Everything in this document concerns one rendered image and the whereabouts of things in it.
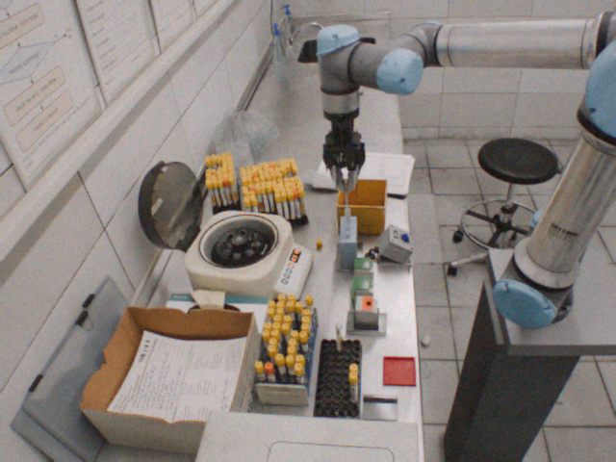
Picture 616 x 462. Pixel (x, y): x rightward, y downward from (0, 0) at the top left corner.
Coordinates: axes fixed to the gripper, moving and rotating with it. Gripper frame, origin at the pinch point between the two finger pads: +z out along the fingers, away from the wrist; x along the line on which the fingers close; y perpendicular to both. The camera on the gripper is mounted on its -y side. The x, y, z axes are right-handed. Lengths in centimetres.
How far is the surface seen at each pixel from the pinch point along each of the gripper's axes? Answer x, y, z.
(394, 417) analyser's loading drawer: 9.1, 43.9, 21.2
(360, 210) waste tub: 3.0, -12.1, 16.4
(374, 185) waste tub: 7.2, -24.4, 17.1
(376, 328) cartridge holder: 6.4, 21.9, 23.1
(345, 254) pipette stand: -0.9, 2.1, 19.2
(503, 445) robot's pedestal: 44, 25, 75
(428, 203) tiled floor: 43, -141, 113
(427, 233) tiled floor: 39, -113, 113
